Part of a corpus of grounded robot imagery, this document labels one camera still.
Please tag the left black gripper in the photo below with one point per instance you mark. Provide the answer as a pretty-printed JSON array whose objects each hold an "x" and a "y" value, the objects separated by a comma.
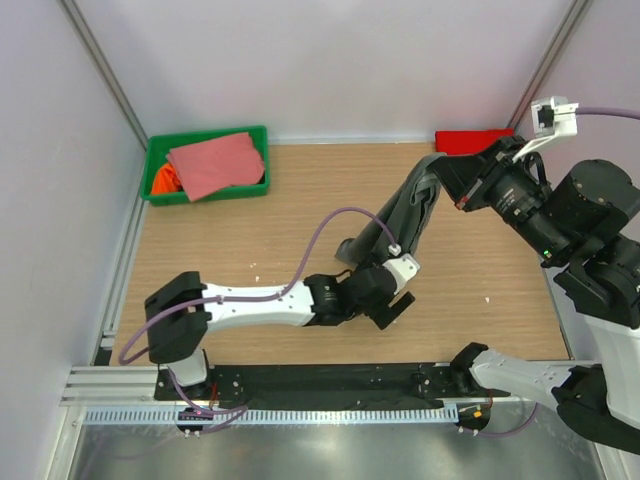
[{"x": 383, "y": 313}]

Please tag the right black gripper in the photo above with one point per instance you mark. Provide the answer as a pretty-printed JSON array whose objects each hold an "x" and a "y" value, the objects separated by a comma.
[{"x": 460, "y": 176}]

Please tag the grey t shirt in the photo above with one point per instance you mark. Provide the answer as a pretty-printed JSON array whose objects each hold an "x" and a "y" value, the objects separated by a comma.
[{"x": 406, "y": 215}]

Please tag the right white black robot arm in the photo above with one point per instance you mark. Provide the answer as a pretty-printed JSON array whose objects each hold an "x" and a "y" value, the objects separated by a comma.
[{"x": 576, "y": 228}]

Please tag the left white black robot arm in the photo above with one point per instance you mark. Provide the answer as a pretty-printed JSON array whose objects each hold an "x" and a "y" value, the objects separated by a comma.
[{"x": 183, "y": 311}]

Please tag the red folded t shirt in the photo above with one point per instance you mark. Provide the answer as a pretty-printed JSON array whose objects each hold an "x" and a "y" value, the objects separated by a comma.
[{"x": 466, "y": 142}]

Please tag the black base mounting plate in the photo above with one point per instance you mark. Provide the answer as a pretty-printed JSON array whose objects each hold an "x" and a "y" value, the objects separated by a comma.
[{"x": 349, "y": 387}]

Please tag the pink folded t shirt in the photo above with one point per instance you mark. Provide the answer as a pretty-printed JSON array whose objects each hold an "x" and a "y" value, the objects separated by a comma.
[{"x": 207, "y": 167}]

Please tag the orange t shirt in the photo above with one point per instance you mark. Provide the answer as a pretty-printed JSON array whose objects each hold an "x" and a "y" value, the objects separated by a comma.
[{"x": 166, "y": 181}]

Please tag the green plastic bin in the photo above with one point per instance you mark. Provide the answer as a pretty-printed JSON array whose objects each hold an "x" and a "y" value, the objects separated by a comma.
[{"x": 159, "y": 146}]

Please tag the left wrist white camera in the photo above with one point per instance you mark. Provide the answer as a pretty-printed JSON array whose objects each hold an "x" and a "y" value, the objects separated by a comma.
[{"x": 402, "y": 266}]

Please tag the wrist white camera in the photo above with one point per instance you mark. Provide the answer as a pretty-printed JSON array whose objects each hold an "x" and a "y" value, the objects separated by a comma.
[
  {"x": 402, "y": 266},
  {"x": 553, "y": 119}
]

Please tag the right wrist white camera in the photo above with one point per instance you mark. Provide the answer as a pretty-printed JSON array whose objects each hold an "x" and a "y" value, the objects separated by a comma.
[{"x": 553, "y": 119}]

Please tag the white slotted cable duct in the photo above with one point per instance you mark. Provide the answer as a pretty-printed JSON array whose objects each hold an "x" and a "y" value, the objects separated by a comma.
[{"x": 177, "y": 416}]

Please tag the aluminium frame rail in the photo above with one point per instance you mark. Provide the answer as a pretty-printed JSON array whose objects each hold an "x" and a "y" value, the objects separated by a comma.
[{"x": 109, "y": 385}]

